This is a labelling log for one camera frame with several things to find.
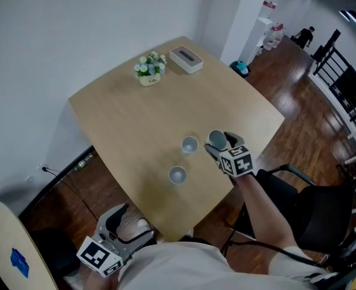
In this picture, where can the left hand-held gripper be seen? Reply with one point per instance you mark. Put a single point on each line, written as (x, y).
(100, 257)

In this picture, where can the person's black trousers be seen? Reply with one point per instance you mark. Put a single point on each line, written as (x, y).
(196, 240)

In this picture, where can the teal bag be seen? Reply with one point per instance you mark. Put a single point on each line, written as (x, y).
(240, 68)

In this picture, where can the blue object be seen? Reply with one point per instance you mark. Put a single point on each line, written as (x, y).
(20, 263)

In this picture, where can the potted white and blue flowers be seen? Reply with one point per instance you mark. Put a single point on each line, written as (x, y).
(150, 68)

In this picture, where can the person's left forearm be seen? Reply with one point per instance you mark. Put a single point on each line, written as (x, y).
(102, 282)

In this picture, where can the black railing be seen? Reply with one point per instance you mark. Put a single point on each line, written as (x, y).
(338, 71)

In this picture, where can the round wooden side table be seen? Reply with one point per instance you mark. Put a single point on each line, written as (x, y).
(2, 246)

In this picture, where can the grey cup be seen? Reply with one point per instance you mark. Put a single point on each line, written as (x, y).
(216, 137)
(177, 175)
(189, 145)

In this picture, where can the person's right forearm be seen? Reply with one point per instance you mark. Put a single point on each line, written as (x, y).
(262, 219)

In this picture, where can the white cabinet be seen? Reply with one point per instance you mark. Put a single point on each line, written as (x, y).
(258, 38)

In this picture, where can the group of large water bottles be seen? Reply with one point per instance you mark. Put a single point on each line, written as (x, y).
(275, 35)

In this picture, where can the ceiling lamp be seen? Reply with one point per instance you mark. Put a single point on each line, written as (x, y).
(351, 17)

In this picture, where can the person's white shoe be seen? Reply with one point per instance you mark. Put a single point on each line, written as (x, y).
(144, 226)

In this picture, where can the white tissue box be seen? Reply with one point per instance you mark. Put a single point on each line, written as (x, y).
(186, 58)

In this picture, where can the wall outlet with black plug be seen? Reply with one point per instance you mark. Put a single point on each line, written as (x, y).
(44, 168)

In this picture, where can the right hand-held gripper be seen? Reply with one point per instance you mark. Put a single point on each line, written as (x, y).
(237, 162)

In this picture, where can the green plastic bottle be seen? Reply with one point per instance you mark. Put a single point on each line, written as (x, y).
(83, 162)

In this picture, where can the black stool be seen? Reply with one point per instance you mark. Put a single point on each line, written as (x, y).
(53, 252)

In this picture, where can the black office chair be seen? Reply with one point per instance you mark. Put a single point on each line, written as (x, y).
(319, 213)

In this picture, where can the person's white shirt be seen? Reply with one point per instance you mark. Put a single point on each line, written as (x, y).
(196, 267)

